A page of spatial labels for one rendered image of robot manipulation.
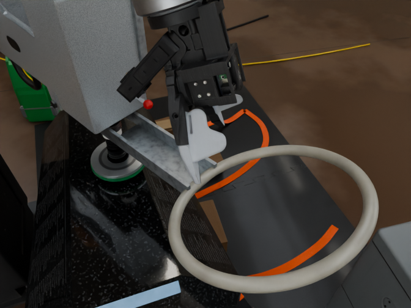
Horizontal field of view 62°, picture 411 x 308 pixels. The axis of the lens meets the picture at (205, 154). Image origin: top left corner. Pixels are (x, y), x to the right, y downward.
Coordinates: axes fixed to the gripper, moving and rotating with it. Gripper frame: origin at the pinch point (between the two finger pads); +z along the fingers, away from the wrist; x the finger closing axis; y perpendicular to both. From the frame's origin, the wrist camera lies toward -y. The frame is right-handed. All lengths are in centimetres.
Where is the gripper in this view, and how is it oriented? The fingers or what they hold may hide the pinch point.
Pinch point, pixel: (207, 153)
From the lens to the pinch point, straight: 50.0
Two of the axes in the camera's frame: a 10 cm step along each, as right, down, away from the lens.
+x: 2.5, -5.6, 7.9
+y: 9.3, -1.0, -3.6
